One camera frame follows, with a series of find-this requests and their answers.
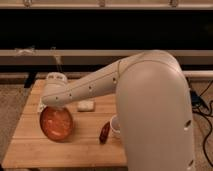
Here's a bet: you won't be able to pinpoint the orange ceramic bowl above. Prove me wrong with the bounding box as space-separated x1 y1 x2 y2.
39 107 74 142

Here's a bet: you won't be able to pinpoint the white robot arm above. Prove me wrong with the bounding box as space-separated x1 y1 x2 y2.
42 50 196 171

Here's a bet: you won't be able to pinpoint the white sponge block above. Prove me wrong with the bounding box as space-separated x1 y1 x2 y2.
77 100 95 112

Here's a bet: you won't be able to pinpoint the white paper cup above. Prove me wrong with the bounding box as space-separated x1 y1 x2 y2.
110 115 120 138

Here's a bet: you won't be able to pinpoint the red sausage toy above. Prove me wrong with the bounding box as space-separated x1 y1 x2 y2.
99 122 110 144

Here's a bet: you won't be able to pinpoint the wooden table board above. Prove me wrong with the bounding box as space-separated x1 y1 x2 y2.
2 80 126 168

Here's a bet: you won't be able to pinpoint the white tube bottle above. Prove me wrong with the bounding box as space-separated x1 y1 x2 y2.
37 104 45 113

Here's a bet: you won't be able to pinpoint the blue box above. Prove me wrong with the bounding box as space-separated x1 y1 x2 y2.
190 90 201 106

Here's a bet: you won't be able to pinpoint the black cables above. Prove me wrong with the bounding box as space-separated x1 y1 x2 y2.
189 79 213 168

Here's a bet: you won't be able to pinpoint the grey metal rail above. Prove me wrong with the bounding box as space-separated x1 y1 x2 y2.
0 49 213 65

